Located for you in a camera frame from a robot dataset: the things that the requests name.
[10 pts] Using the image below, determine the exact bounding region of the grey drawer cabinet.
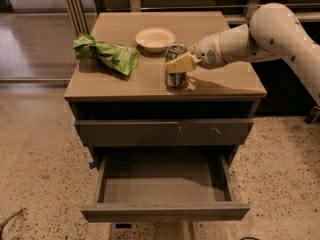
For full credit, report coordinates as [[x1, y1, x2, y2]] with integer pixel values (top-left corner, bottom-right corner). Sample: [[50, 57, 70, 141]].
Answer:
[[63, 11, 268, 240]]

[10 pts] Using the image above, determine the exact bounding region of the open middle drawer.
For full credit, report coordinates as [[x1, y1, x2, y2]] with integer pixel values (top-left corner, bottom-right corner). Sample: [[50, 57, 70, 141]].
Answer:
[[81, 151, 250, 223]]

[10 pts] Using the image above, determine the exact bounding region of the blue tape piece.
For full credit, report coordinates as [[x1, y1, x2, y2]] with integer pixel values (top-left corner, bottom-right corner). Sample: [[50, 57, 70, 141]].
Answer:
[[89, 162, 96, 169]]

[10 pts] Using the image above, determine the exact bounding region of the grey cable on floor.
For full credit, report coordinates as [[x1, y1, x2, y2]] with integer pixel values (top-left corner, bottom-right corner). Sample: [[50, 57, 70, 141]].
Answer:
[[0, 208, 24, 228]]

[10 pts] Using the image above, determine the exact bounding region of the dark object at right floor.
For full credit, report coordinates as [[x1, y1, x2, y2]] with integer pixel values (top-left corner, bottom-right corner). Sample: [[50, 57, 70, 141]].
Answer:
[[305, 106, 320, 124]]

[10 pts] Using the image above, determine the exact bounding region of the green soda can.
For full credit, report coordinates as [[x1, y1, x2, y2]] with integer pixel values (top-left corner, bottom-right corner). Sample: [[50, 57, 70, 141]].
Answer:
[[165, 43, 187, 88]]

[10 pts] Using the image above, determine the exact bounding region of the white paper bowl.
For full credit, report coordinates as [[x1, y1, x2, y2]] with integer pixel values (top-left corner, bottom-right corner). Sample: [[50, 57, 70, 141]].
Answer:
[[135, 28, 176, 53]]

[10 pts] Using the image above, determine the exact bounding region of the closed grey top drawer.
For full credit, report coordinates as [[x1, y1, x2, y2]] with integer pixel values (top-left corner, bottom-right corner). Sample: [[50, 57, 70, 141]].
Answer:
[[75, 119, 253, 147]]

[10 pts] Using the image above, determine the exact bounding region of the green chip bag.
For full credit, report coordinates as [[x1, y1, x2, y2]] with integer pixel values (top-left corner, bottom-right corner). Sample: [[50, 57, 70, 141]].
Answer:
[[73, 33, 139, 76]]

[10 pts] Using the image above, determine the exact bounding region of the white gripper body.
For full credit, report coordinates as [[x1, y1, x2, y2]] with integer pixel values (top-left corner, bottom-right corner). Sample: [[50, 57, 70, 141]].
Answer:
[[194, 24, 252, 69]]

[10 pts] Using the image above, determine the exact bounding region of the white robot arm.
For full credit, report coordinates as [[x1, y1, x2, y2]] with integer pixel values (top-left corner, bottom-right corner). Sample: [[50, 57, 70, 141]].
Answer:
[[165, 3, 320, 105]]

